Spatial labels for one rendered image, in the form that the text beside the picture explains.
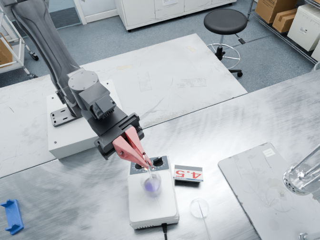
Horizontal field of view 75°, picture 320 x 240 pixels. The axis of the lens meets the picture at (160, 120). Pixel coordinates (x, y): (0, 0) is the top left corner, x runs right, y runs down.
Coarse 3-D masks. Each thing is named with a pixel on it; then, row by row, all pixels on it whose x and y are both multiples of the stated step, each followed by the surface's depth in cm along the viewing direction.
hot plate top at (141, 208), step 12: (132, 180) 57; (168, 180) 56; (132, 192) 55; (168, 192) 54; (132, 204) 53; (144, 204) 53; (156, 204) 53; (168, 204) 53; (132, 216) 52; (144, 216) 51; (156, 216) 51; (168, 216) 51
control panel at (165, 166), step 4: (164, 156) 67; (152, 160) 65; (164, 160) 65; (132, 164) 65; (152, 164) 64; (164, 164) 63; (168, 164) 63; (132, 168) 63; (144, 168) 62; (156, 168) 62; (160, 168) 61; (164, 168) 61; (168, 168) 61; (132, 172) 61; (136, 172) 61; (140, 172) 61
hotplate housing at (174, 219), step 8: (168, 160) 64; (128, 176) 60; (128, 192) 57; (128, 200) 56; (176, 200) 55; (176, 216) 53; (136, 224) 52; (144, 224) 53; (152, 224) 54; (160, 224) 56
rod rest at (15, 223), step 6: (0, 204) 61; (6, 204) 62; (12, 204) 63; (18, 204) 64; (6, 210) 62; (12, 210) 62; (18, 210) 62; (12, 216) 61; (18, 216) 61; (12, 222) 60; (18, 222) 60; (6, 228) 57; (12, 228) 58; (18, 228) 59; (12, 234) 59
